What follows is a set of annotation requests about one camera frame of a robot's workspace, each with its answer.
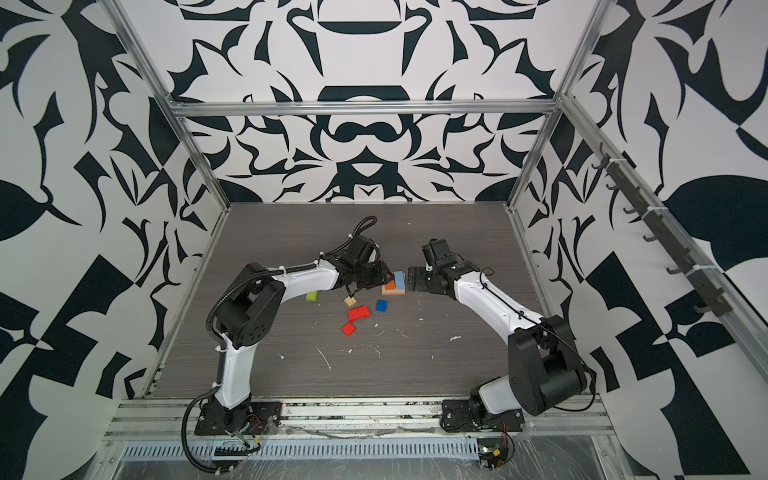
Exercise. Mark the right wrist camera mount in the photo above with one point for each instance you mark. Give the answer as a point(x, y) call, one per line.
point(438, 254)

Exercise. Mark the red arch wood block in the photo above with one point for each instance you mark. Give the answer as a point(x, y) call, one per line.
point(359, 313)

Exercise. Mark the aluminium corner frame post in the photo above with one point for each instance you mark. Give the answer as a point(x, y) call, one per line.
point(129, 38)

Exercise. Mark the black wall hook rack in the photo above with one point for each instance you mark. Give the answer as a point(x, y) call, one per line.
point(666, 230)

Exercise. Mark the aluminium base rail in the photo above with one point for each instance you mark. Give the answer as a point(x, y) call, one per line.
point(354, 418)

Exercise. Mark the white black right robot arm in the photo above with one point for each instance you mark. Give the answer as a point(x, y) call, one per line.
point(544, 367)

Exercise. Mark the white slotted cable duct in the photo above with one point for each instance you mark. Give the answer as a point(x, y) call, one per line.
point(342, 449)

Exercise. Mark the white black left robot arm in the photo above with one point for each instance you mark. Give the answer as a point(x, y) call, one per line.
point(247, 310)

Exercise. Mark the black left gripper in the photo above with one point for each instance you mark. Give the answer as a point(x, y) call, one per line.
point(385, 275)

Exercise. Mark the small red cube block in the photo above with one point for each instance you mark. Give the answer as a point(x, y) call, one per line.
point(348, 329)

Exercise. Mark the light blue rectangular block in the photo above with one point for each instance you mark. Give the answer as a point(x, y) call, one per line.
point(399, 279)

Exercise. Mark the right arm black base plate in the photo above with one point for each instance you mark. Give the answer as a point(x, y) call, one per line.
point(469, 415)

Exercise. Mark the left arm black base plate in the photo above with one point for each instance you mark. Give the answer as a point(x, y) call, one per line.
point(240, 417)

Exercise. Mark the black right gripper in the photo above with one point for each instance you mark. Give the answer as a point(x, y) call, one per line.
point(417, 279)

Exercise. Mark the aluminium horizontal frame bar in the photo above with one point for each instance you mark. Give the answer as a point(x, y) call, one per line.
point(482, 106)

